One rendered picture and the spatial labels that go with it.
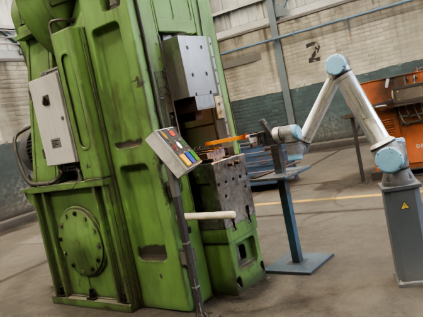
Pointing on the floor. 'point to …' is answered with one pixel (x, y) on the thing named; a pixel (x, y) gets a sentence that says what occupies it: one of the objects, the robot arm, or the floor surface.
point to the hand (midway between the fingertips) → (247, 135)
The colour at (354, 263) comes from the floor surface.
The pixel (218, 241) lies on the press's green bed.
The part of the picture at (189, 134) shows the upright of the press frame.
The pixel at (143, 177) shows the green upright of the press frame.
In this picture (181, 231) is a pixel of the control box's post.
